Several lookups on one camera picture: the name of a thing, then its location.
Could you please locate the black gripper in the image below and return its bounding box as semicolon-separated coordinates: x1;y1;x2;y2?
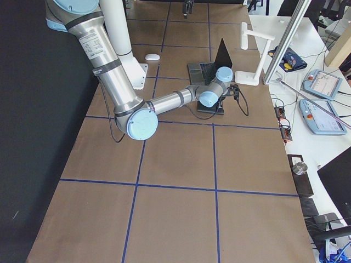
219;84;239;106
182;0;194;14

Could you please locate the black mouse pad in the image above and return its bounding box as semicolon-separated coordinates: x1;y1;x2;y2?
197;101;224;115

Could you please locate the grey laptop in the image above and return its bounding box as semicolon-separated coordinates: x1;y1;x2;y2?
188;38;233;85

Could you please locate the white computer mouse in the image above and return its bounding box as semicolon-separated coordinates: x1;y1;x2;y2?
145;54;160;61

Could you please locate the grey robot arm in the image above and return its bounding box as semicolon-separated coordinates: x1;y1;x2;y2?
45;1;233;140

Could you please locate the black usb hub left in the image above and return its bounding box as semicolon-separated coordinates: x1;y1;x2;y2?
274;106;286;119

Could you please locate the black usb hub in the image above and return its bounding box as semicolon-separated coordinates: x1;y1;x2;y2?
279;124;292;142
274;106;286;119

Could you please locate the navy space pattern pouch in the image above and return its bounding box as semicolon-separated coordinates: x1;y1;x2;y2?
279;47;307;72

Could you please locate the black usb hub right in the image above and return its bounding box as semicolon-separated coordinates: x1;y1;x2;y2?
279;124;292;142

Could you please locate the metal rod tool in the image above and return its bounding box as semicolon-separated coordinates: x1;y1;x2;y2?
276;78;350;129

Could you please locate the teach pendant far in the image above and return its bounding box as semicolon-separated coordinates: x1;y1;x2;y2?
303;70;342;100

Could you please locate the teach pendant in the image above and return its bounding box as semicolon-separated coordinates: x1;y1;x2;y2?
299;99;347;135
303;70;342;100

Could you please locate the teach pendant near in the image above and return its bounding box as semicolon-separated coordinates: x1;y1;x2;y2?
299;99;347;135

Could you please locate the brown paper table cover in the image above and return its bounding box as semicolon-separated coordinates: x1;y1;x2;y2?
26;1;316;263

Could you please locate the metal cylinder cup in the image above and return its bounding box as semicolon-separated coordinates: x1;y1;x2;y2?
292;162;308;175

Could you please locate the black box under cup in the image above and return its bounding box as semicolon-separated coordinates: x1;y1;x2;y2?
287;154;314;198

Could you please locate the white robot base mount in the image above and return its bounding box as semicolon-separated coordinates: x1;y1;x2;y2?
99;0;148;90

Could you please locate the aluminium frame post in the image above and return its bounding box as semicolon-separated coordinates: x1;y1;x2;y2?
263;1;311;84

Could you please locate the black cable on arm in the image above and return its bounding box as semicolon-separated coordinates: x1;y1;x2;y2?
100;79;250;143

